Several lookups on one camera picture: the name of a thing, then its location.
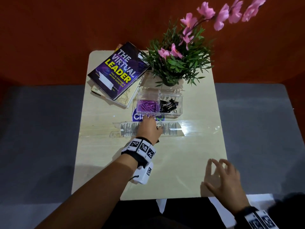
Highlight person's right hand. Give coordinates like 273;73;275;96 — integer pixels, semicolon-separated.
204;158;250;215

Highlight person's left hand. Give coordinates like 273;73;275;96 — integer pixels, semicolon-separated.
136;115;165;144

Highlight pile of black binder clips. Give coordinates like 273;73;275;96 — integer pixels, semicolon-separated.
159;99;179;113

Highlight clear plastic ruler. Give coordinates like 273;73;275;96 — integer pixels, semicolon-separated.
113;121;185;138

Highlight black wristband with marker blocks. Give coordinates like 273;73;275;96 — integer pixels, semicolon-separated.
121;137;157;185
234;206;280;229

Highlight green plant with pink flowers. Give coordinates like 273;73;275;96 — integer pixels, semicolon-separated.
140;0;267;87

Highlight person's black trousers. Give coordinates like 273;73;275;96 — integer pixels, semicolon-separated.
102;197;239;229

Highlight dark plant pot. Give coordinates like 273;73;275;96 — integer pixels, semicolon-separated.
163;78;181;87

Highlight pile of purple paper clips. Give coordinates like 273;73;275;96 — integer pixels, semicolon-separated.
138;100;159;113

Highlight beige map pattern book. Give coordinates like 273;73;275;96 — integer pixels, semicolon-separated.
91;44;144;109

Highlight purple hardcover book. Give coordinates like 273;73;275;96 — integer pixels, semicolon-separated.
87;42;150;101

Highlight clear plastic organizer box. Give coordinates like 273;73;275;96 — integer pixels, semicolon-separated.
132;86;183;117

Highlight blue round sticker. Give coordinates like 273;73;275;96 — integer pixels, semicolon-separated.
132;107;163;122

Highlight person's left forearm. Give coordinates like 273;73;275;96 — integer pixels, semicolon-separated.
35;154;139;229

